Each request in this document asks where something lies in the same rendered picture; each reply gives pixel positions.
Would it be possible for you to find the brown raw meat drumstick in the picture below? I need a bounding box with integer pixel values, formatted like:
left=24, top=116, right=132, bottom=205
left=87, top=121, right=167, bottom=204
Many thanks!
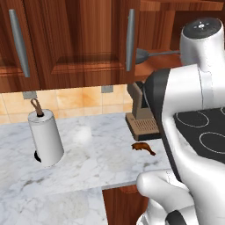
left=131, top=142, right=157, bottom=156

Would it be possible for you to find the wooden cabinet door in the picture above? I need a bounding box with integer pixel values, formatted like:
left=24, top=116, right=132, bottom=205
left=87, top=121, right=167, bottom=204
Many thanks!
left=23, top=0, right=141, bottom=91
left=0, top=0, right=41, bottom=94

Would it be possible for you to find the wooden lower cabinet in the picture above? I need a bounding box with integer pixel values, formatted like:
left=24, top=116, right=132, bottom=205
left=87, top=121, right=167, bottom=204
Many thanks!
left=101, top=185, right=149, bottom=225

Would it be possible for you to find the beige coffee machine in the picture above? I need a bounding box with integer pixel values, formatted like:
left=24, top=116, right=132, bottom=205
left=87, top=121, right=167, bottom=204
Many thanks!
left=125, top=81, right=162, bottom=142

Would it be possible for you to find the white paper towel roll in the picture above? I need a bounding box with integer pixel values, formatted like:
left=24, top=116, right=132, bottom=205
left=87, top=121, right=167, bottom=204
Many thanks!
left=27, top=109, right=65, bottom=168

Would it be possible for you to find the black paper towel holder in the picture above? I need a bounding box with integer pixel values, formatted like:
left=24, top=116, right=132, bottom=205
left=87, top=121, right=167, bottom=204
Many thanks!
left=30, top=98, right=45, bottom=163

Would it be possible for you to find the black hob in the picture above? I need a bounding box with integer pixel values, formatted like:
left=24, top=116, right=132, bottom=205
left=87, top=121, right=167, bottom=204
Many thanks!
left=173, top=106, right=225, bottom=165

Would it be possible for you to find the grey wall socket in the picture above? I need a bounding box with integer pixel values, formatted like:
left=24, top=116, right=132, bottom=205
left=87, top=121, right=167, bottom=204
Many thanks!
left=22, top=91, right=38, bottom=100
left=101, top=84, right=114, bottom=94

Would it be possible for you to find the grey cabinet handle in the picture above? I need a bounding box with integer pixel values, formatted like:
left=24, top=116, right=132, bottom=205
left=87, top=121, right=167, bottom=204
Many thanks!
left=8, top=9, right=32, bottom=78
left=125, top=8, right=136, bottom=72

